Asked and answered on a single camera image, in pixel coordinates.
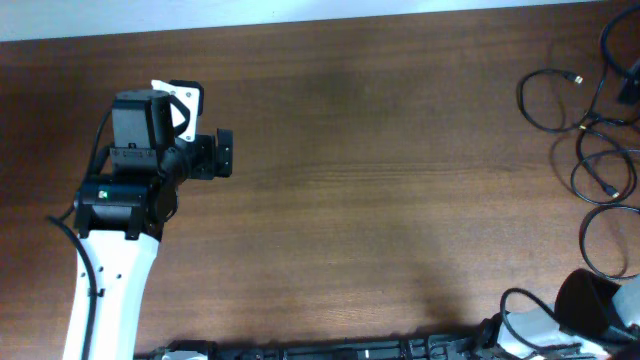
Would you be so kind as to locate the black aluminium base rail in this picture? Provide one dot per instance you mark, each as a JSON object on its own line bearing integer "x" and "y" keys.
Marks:
{"x": 434, "y": 347}

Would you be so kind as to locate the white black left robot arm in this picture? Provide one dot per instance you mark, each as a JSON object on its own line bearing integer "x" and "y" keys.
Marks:
{"x": 128, "y": 194}

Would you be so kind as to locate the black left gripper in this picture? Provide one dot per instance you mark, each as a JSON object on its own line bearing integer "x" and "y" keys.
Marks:
{"x": 205, "y": 146}

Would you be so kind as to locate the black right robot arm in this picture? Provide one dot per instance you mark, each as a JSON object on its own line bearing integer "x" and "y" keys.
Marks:
{"x": 595, "y": 314}

